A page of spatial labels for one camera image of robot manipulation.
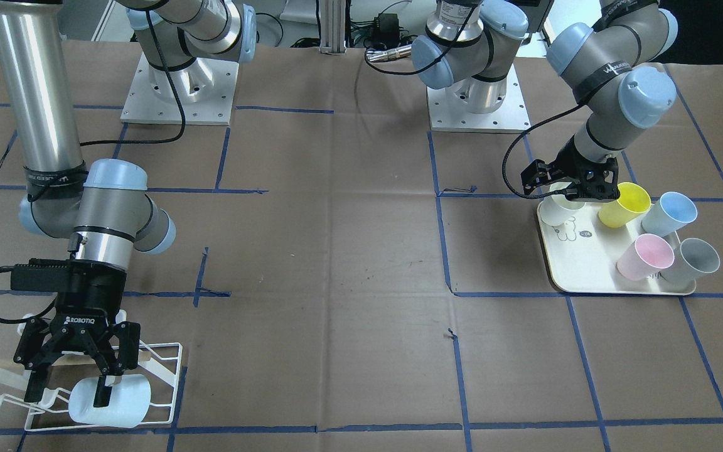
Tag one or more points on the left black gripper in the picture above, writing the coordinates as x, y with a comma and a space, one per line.
570, 161

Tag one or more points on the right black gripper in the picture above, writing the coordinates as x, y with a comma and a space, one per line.
88, 299

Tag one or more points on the light blue plastic cup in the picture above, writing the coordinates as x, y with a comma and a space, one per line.
129, 402

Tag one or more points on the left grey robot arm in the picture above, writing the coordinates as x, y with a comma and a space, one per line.
605, 65

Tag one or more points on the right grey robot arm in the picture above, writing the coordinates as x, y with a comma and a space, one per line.
102, 209

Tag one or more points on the pale green plastic cup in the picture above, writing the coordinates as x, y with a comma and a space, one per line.
554, 210

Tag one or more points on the yellow plastic cup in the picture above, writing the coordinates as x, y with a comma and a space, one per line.
633, 201

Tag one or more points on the pink plastic cup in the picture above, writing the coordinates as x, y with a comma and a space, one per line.
647, 255

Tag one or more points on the grey plastic cup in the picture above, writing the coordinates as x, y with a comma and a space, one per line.
694, 258

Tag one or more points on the cream plastic tray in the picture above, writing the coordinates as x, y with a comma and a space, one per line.
581, 255

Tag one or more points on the white wire cup rack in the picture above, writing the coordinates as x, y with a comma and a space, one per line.
161, 363

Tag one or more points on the aluminium frame post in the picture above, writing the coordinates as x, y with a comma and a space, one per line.
333, 22

